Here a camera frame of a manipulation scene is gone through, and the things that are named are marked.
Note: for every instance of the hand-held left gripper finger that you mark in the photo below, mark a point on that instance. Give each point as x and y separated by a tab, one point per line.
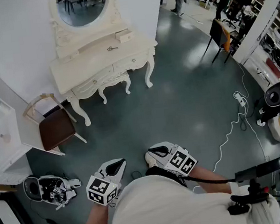
108	163
122	175

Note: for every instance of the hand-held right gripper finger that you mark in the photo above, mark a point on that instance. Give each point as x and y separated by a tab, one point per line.
164	145
162	161

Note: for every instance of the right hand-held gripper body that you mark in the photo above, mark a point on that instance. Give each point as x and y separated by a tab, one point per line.
182	162

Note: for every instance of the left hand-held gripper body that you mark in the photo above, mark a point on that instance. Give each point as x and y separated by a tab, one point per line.
101	188

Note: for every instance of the white ornate dressing table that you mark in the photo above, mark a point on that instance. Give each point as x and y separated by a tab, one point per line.
87	67

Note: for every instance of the small white drawer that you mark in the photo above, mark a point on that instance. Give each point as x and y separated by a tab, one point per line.
126	37
69	56

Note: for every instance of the person's right forearm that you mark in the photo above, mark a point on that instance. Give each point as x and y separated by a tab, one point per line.
208	179

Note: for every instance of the person's right white shoe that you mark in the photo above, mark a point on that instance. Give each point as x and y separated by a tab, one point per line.
151	160

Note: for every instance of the person's black trouser leg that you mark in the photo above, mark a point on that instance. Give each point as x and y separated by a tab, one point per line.
162	173

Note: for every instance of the person's white shirt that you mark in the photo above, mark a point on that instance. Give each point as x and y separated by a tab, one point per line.
166	211

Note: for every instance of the white and black robot part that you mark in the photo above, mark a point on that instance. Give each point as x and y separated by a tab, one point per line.
48	189

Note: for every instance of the wooden chair with brown seat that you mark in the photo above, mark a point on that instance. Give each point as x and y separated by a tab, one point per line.
56	128

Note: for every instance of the black clamp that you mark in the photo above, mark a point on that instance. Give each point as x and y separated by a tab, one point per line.
250	198

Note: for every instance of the white ornate stool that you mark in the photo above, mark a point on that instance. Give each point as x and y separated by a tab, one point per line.
115	83

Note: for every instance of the white power strip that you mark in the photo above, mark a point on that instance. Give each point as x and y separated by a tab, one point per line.
240	99

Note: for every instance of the pale pink item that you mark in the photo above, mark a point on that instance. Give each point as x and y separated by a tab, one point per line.
6	138

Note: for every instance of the white cabinet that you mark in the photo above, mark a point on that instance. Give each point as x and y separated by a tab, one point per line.
0	124

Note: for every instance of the white and black standing robot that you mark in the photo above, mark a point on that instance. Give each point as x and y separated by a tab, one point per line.
276	96

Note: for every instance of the black chair with orange cushion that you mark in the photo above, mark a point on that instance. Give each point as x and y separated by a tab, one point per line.
219	34

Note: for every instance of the black office chair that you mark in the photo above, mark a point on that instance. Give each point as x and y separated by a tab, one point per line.
231	19

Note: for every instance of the white shelf rack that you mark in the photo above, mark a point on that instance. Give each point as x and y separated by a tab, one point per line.
276	45

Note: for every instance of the oval mirror with white frame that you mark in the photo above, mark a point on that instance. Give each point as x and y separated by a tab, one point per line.
83	7

